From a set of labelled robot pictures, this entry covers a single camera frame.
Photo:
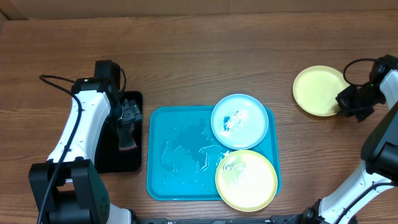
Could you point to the orange and green sponge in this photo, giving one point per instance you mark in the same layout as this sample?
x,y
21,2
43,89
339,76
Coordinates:
x,y
126,139

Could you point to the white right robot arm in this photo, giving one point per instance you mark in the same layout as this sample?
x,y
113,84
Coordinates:
x,y
377,171

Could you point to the yellow plate near front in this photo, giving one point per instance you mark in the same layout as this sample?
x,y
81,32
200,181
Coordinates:
x,y
246,181

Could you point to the yellow plate with scribble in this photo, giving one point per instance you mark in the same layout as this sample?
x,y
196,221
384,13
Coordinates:
x,y
315,90

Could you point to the light blue plate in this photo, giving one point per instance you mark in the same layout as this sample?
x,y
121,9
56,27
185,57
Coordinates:
x,y
239,121

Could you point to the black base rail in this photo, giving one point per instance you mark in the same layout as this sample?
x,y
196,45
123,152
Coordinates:
x,y
275,219

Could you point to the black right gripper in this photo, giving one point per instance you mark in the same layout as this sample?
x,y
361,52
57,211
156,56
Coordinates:
x,y
347,103

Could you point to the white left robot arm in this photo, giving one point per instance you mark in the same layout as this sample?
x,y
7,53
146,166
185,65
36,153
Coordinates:
x,y
67,187

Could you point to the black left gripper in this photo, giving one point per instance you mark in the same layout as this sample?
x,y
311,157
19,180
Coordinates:
x,y
132,111

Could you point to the teal plastic serving tray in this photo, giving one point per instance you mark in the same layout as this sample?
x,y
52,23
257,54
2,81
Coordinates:
x,y
183,154

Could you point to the black rectangular plastic tray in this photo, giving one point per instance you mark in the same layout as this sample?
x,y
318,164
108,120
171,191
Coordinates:
x,y
108,157

